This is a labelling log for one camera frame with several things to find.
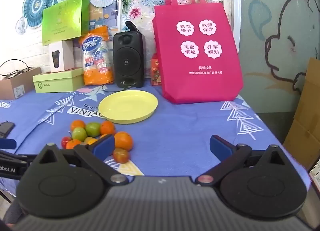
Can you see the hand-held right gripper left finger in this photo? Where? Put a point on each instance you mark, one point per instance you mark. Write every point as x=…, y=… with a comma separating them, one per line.
x=103, y=145

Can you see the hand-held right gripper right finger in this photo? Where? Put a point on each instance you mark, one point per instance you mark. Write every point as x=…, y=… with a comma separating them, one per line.
x=220, y=146

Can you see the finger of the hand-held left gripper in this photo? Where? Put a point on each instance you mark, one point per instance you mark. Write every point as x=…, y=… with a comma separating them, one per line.
x=5, y=128
x=7, y=144

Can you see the small orange tangerine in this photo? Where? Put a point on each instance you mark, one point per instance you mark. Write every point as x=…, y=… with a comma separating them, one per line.
x=103, y=136

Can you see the yellow-orange citrus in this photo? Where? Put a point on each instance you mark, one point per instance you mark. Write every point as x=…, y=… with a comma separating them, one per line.
x=90, y=140

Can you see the red-orange tomato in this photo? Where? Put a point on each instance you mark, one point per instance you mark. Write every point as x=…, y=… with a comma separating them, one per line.
x=121, y=155

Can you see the stemmed orange tangerine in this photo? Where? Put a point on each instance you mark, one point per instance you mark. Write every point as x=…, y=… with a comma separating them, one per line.
x=77, y=124

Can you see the small red plum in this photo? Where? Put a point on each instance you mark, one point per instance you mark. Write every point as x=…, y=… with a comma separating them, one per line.
x=65, y=141

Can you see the yellow plastic plate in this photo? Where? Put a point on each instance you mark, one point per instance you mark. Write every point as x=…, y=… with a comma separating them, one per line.
x=128, y=104

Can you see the brown cardboard box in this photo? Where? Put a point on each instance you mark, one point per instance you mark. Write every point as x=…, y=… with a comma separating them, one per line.
x=17, y=86

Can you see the blue printed tablecloth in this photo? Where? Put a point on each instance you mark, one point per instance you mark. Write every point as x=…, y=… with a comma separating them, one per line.
x=175, y=131

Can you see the light green lidded box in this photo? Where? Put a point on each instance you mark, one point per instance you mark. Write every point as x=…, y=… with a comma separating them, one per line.
x=57, y=81

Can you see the pink tote bag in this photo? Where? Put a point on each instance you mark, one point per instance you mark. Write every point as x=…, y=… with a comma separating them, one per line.
x=197, y=76

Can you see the orange paper cup pack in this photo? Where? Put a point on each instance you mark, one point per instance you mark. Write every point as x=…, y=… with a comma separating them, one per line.
x=97, y=58

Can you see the black speaker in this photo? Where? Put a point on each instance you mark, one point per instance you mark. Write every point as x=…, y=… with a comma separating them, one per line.
x=128, y=58

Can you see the red juice carton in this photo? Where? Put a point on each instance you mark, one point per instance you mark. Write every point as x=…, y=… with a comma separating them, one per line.
x=156, y=71

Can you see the flat brown cardboard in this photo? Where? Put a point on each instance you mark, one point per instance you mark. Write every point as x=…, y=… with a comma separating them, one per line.
x=305, y=111

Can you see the white cup box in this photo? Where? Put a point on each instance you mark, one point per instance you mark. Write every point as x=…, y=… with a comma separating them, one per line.
x=62, y=56

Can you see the pale purple box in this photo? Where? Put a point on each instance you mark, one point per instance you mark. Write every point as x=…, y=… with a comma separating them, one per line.
x=78, y=53

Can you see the small pale paper fan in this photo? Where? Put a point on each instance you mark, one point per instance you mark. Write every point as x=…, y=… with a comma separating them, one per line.
x=21, y=24

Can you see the shiny green gift box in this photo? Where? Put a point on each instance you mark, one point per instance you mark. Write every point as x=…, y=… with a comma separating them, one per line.
x=65, y=18

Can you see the large blue paper fan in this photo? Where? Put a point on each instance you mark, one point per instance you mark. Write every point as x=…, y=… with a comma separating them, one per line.
x=37, y=4

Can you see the blue printed card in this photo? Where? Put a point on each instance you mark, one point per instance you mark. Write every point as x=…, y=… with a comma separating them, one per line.
x=110, y=16

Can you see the floral wall hanging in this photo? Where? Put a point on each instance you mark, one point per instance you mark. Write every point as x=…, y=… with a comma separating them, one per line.
x=140, y=11

